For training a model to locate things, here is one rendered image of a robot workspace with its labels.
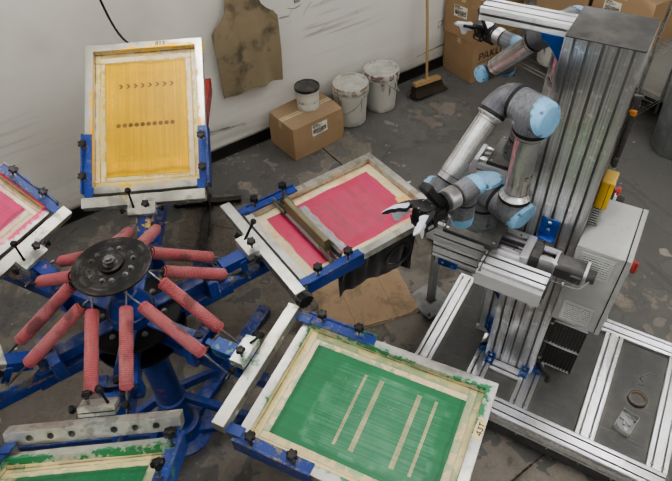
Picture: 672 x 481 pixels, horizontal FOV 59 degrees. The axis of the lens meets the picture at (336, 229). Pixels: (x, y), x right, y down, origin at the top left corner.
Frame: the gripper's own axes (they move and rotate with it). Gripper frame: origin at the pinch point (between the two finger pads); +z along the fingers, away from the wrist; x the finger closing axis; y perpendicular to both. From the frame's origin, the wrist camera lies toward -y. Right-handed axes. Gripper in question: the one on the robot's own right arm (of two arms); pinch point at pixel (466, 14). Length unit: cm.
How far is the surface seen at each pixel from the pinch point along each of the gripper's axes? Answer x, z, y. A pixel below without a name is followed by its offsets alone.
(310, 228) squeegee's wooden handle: -114, -23, 47
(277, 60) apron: -26, 179, 94
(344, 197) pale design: -85, -5, 61
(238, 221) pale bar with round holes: -138, 2, 45
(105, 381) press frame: -216, -47, 34
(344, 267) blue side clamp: -112, -47, 54
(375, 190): -69, -10, 63
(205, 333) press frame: -177, -48, 40
